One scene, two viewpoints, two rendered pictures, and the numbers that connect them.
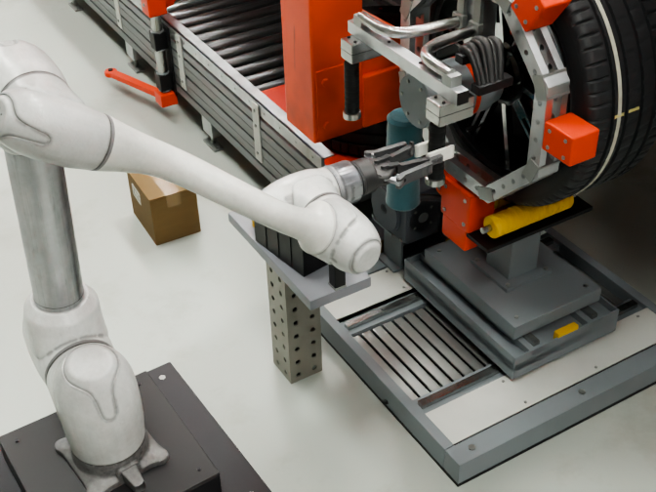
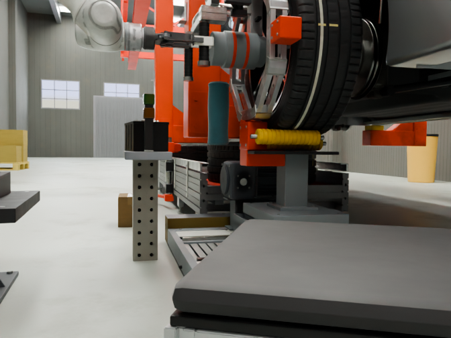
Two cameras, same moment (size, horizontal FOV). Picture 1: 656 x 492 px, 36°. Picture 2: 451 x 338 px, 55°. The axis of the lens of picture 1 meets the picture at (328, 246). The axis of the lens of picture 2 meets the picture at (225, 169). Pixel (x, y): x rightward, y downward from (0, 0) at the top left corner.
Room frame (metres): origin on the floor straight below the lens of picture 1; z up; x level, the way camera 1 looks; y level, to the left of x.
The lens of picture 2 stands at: (0.42, -0.73, 0.46)
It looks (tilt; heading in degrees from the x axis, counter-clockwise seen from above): 3 degrees down; 16
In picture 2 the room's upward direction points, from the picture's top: 1 degrees clockwise
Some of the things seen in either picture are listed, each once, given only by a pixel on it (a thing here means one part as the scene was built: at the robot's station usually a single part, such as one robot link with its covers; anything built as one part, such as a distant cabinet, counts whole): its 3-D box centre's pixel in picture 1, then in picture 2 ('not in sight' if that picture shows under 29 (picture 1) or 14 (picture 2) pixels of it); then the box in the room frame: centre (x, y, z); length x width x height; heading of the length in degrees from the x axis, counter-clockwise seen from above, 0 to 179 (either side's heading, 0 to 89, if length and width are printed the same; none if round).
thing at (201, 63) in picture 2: (436, 151); (204, 43); (1.85, -0.24, 0.83); 0.04 x 0.04 x 0.16
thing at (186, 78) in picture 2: (351, 88); (188, 62); (2.14, -0.07, 0.83); 0.04 x 0.04 x 0.16
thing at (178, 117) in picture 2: not in sight; (198, 125); (4.34, 0.67, 0.69); 0.52 x 0.17 x 0.35; 120
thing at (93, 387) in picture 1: (97, 395); not in sight; (1.44, 0.47, 0.53); 0.18 x 0.16 x 0.22; 28
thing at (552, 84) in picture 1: (475, 81); (254, 51); (2.11, -0.36, 0.85); 0.54 x 0.07 x 0.54; 30
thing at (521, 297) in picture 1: (513, 239); (291, 184); (2.20, -0.50, 0.32); 0.40 x 0.30 x 0.28; 30
